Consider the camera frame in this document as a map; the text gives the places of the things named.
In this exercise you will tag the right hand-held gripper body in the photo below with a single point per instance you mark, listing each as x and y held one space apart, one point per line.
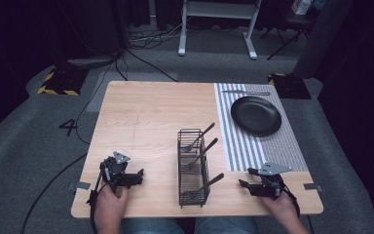
269 187

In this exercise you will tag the grey flat stand base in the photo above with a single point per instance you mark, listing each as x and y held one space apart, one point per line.
89 61

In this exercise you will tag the silver knife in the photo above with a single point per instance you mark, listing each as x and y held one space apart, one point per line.
246 93

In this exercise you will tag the black folding stand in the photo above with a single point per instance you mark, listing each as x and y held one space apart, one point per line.
289 32

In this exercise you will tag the person's left hand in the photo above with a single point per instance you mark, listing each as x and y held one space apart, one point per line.
108 208

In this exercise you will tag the grey table corner bracket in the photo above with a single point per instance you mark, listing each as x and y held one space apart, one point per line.
82 185
312 187

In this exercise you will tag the striped grey placemat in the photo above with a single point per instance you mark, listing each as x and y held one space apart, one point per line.
266 152

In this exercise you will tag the white printed box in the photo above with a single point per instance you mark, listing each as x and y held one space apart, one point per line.
302 6

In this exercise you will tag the person's right leg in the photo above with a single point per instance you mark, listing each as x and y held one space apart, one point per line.
225 226

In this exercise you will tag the grey leaning post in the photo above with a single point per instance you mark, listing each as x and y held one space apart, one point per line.
321 39

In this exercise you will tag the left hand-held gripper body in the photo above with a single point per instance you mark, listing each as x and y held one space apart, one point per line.
114 170

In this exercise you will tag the black yellow striped floor plate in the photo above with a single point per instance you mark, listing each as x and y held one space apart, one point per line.
292 87
61 83

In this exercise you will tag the person's right hand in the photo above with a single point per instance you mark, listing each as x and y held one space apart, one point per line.
280 208

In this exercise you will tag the white metal desk frame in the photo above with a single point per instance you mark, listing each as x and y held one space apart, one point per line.
220 9

